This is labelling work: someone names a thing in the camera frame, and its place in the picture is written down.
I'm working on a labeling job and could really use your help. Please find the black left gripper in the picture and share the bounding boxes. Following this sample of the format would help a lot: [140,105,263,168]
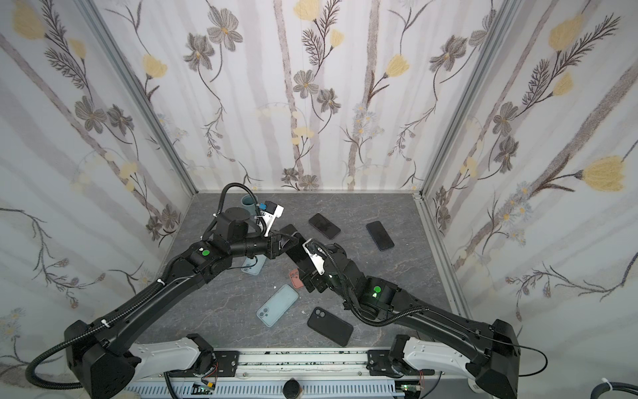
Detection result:
[228,228,299,261]

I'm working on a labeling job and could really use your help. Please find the pink phone case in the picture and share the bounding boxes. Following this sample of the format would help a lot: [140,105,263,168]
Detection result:
[289,269,304,289]

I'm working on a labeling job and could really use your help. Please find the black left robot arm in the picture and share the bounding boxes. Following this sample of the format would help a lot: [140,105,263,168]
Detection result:
[25,183,293,398]

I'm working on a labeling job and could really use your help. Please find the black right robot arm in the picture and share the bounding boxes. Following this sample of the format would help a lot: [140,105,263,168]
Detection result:
[287,239,525,398]

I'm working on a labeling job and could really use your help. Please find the clear teal phone case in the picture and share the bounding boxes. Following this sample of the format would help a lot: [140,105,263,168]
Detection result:
[241,255,267,276]

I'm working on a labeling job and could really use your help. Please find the black phone case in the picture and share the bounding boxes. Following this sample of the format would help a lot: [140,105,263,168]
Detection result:
[307,307,354,347]

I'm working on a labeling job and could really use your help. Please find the light blue phone case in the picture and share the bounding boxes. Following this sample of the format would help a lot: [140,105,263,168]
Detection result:
[256,284,299,328]

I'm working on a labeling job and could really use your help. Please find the black smartphone centre back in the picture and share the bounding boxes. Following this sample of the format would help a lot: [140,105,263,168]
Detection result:
[308,213,342,239]

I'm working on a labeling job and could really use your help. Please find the black smartphone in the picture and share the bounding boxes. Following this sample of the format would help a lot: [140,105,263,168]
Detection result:
[366,220,395,251]
[308,213,342,239]

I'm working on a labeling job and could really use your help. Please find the teal ceramic cup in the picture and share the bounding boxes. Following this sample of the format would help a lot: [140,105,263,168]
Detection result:
[241,195,259,217]

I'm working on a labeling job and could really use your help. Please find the black smartphone far right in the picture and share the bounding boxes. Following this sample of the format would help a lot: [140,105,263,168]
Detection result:
[366,220,395,251]

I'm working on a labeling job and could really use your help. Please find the black knob on rail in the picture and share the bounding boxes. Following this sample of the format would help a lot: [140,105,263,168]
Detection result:
[282,378,303,399]

